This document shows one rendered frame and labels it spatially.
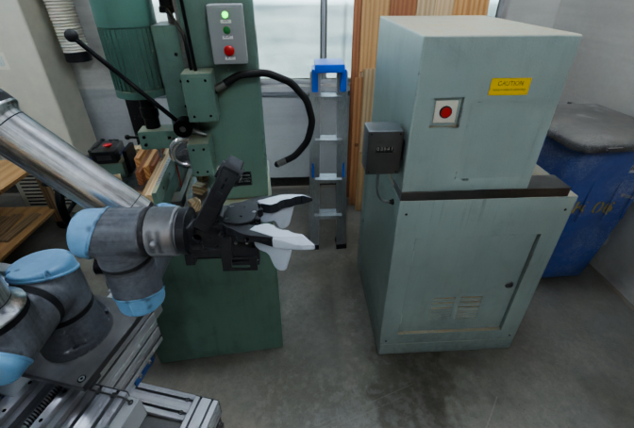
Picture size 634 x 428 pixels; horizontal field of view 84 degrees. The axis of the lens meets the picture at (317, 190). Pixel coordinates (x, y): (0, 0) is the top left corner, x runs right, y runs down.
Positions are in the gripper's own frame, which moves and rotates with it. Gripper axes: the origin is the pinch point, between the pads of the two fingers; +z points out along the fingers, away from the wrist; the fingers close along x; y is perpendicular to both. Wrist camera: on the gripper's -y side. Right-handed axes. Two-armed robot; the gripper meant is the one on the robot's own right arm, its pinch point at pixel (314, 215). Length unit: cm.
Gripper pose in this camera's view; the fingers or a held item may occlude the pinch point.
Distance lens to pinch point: 53.0
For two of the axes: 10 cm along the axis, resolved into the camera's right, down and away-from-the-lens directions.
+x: 0.4, 4.0, -9.2
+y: 0.0, 9.2, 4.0
